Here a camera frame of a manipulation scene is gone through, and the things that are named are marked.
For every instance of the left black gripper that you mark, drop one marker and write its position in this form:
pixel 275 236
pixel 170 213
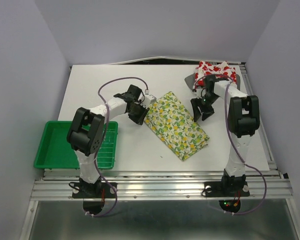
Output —
pixel 139 119

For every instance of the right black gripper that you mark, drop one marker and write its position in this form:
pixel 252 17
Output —
pixel 205 112

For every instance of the lemon print skirt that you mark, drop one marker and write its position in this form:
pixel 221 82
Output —
pixel 173 124

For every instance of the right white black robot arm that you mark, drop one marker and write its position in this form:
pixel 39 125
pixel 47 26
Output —
pixel 242 120

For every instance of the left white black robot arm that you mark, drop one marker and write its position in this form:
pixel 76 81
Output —
pixel 87 131

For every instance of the grey folded skirt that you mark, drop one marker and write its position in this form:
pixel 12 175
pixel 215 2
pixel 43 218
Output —
pixel 188 81

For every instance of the red poppy print skirt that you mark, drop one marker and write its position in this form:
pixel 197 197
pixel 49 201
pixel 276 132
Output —
pixel 206 68

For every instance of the green plastic tray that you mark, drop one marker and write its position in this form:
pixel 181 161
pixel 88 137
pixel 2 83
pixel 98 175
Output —
pixel 54 152

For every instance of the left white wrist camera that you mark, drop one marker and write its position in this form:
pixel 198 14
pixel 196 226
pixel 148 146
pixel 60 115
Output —
pixel 148 100

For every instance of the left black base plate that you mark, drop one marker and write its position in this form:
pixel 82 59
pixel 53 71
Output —
pixel 110 191

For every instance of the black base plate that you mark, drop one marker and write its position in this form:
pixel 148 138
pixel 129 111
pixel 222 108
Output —
pixel 215 189
pixel 110 191

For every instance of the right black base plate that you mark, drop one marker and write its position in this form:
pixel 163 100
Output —
pixel 215 189

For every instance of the aluminium front rail frame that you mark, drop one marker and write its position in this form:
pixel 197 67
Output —
pixel 149 186

